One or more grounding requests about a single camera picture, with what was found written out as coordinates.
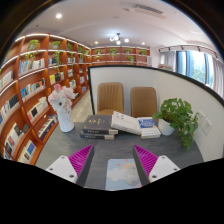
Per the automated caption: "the pastel sun cloud mouse pad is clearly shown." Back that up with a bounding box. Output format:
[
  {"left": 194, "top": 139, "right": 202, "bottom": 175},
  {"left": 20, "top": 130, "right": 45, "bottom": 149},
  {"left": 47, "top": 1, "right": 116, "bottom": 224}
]
[{"left": 105, "top": 158, "right": 143, "bottom": 192}]

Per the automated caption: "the white book with blue cover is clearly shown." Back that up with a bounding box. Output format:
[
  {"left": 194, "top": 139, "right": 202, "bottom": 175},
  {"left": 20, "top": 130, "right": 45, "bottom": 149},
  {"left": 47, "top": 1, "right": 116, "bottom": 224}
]
[{"left": 136, "top": 116, "right": 162, "bottom": 140}]

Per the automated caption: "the dark hardcover book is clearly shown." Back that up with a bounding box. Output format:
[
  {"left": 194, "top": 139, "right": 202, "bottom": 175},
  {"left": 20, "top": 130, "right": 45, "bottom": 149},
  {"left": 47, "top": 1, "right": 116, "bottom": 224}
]
[
  {"left": 81, "top": 114, "right": 119, "bottom": 135},
  {"left": 79, "top": 129, "right": 116, "bottom": 140}
]

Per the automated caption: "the ceiling air vent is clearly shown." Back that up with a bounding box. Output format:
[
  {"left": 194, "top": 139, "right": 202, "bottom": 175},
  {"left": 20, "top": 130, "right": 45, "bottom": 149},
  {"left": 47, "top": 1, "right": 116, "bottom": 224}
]
[{"left": 131, "top": 3, "right": 166, "bottom": 19}]

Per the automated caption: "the orange shelf unit with plants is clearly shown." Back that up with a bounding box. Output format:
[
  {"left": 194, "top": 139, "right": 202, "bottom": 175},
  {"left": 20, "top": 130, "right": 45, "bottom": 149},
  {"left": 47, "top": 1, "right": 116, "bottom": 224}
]
[{"left": 90, "top": 45, "right": 151, "bottom": 67}]

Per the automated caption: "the white wall socket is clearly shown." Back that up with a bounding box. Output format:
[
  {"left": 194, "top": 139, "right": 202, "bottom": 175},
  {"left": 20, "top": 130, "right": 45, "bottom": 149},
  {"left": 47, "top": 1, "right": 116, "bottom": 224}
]
[
  {"left": 201, "top": 118, "right": 213, "bottom": 136},
  {"left": 195, "top": 110, "right": 206, "bottom": 127}
]

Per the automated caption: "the orange wooden bookshelf unit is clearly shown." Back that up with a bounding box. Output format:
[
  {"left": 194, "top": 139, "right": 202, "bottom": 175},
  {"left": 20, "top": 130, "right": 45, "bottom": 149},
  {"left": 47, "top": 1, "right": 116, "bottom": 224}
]
[{"left": 0, "top": 32, "right": 93, "bottom": 165}]

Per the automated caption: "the white vase with pink flowers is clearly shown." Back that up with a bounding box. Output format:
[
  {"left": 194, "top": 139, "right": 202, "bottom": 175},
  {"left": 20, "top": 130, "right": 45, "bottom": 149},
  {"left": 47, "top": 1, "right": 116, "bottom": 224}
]
[{"left": 47, "top": 83, "right": 77, "bottom": 134}]

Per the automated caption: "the ceiling light cluster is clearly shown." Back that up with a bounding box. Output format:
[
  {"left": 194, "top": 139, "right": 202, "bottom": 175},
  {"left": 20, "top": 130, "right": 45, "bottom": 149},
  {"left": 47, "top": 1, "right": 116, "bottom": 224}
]
[{"left": 109, "top": 32, "right": 130, "bottom": 46}]

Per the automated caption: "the green plant in white pot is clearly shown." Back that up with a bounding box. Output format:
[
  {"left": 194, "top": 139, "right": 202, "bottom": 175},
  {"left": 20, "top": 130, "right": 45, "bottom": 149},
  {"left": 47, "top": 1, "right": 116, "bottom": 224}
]
[{"left": 152, "top": 97, "right": 200, "bottom": 151}]

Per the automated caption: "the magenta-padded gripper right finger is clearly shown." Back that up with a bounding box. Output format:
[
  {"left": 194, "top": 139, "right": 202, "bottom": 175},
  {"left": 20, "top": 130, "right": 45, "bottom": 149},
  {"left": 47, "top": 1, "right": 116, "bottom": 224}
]
[{"left": 132, "top": 144, "right": 181, "bottom": 187}]

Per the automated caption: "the window with curtains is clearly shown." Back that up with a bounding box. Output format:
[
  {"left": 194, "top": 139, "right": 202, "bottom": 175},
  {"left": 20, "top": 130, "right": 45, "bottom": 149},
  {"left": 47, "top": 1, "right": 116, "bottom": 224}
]
[{"left": 158, "top": 46, "right": 224, "bottom": 98}]

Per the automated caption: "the tan upholstered chair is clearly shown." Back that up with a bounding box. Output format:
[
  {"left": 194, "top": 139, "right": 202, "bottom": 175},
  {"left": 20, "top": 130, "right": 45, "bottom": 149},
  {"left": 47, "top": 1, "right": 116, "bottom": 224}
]
[
  {"left": 96, "top": 82, "right": 125, "bottom": 117},
  {"left": 129, "top": 86, "right": 158, "bottom": 119}
]

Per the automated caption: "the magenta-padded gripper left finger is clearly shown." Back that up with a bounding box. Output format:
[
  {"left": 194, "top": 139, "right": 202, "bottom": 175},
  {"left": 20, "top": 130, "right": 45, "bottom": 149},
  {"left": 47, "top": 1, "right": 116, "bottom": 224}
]
[{"left": 45, "top": 144, "right": 95, "bottom": 188}]

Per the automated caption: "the thick white book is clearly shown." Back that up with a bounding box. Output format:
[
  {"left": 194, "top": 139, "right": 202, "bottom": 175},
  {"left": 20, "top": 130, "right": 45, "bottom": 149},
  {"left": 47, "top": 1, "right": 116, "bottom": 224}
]
[{"left": 110, "top": 110, "right": 143, "bottom": 136}]

